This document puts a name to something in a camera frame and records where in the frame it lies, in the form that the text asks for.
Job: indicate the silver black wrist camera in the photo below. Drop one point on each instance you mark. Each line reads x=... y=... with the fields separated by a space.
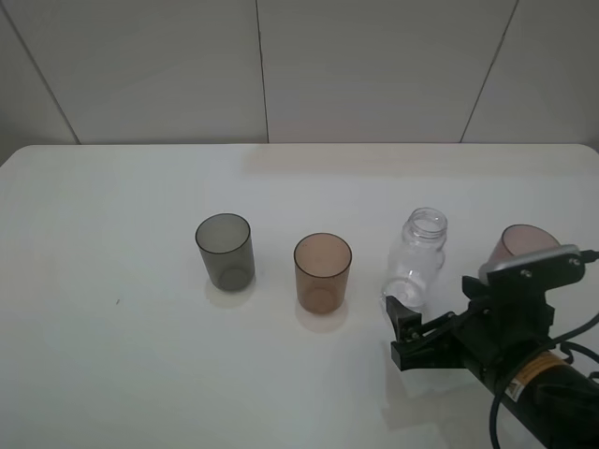
x=533 y=274

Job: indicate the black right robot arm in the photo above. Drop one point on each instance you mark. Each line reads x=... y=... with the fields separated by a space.
x=554 y=401

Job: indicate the grey translucent plastic cup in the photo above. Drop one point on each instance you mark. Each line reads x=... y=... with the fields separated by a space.
x=224 y=241

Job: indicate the clear plastic water bottle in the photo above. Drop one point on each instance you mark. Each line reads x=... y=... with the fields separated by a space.
x=415 y=258

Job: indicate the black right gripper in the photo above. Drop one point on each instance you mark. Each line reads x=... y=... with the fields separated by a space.
x=488 y=339

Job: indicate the brown translucent plastic cup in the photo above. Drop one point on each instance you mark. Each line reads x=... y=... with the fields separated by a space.
x=322 y=264

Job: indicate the purple translucent plastic cup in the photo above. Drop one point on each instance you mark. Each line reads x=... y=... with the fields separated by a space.
x=519 y=239

